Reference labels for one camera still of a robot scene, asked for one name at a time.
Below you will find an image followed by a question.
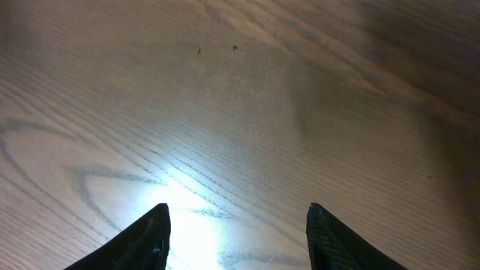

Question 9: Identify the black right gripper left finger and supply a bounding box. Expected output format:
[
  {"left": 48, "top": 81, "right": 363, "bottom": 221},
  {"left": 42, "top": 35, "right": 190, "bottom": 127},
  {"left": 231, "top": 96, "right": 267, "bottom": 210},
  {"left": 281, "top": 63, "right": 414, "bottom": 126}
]
[{"left": 65, "top": 203, "right": 171, "bottom": 270}]

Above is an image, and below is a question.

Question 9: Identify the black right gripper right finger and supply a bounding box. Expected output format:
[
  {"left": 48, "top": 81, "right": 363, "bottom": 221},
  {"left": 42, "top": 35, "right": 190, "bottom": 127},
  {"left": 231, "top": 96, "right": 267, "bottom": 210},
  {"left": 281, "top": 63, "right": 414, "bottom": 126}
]
[{"left": 306, "top": 202, "right": 407, "bottom": 270}]

